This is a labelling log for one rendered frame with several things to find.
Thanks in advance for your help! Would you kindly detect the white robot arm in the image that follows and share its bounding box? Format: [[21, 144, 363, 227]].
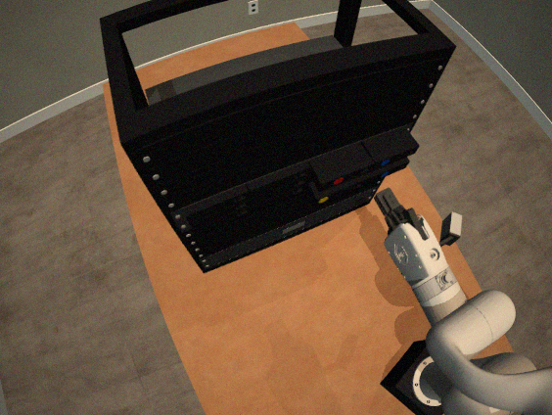
[[412, 267, 552, 415]]

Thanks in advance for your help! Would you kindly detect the black server rack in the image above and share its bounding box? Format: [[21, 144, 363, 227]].
[[100, 0, 456, 273]]

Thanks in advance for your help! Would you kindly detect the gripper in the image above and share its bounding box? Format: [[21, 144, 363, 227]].
[[374, 188, 449, 290]]

